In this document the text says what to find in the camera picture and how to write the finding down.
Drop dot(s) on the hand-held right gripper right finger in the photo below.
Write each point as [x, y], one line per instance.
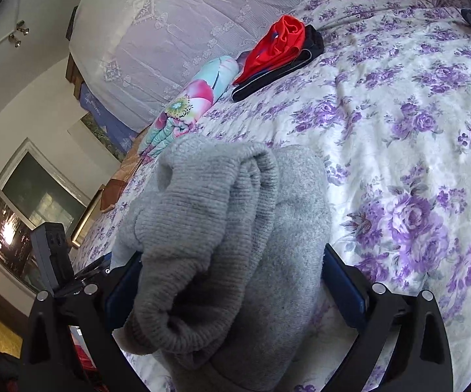
[343, 290]

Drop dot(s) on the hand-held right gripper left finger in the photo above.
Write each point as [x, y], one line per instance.
[123, 294]

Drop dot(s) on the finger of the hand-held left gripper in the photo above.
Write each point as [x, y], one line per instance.
[94, 271]

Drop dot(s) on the grey sweat pants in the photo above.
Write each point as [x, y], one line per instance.
[227, 232]

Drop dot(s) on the white framed window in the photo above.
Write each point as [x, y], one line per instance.
[27, 212]

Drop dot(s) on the brown pillow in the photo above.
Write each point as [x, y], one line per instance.
[112, 196]

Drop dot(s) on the green landscape picture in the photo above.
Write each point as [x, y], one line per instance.
[100, 134]

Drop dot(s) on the blue printed mattress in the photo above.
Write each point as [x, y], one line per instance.
[104, 118]

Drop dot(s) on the purple floral bedspread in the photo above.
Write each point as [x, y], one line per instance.
[403, 151]

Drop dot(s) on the folded teal pink floral quilt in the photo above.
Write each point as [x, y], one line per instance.
[186, 102]

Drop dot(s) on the wooden headboard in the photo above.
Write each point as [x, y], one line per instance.
[72, 57]

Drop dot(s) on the ceiling spotlights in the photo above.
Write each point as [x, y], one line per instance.
[18, 30]

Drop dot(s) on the folded navy garment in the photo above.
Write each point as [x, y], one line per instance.
[292, 63]

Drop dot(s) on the folded red garment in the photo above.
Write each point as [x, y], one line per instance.
[276, 49]

